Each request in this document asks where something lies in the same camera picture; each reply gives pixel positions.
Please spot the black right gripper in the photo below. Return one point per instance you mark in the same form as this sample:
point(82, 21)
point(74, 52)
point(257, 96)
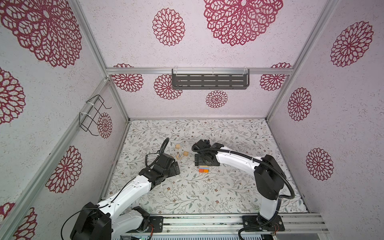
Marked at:
point(198, 160)

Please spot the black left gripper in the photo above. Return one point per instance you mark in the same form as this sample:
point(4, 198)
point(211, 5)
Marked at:
point(172, 171)

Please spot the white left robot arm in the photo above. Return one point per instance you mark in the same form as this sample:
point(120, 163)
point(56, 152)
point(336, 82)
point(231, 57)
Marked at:
point(106, 220)

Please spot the grey slotted wall shelf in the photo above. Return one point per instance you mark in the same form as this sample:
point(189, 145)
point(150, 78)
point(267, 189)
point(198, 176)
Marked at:
point(210, 81)

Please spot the black wire wall basket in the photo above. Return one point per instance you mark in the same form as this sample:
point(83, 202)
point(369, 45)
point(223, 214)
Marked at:
point(96, 121)

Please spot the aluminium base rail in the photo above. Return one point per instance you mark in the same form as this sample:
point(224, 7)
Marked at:
point(301, 226)

